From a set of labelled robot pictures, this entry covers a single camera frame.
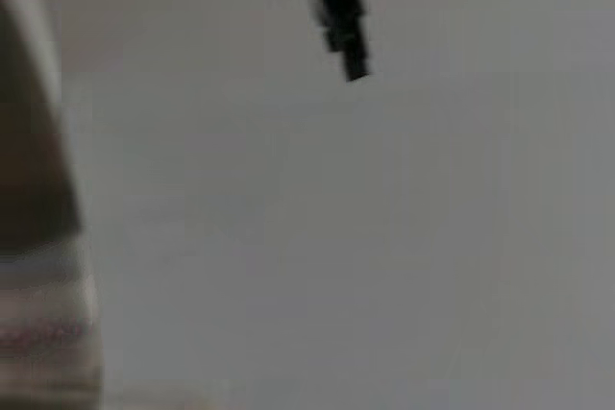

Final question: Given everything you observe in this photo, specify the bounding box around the clear plastic measuring cup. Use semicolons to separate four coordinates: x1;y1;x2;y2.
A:
0;0;106;410

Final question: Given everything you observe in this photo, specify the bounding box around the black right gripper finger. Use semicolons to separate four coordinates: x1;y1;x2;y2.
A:
294;0;375;84

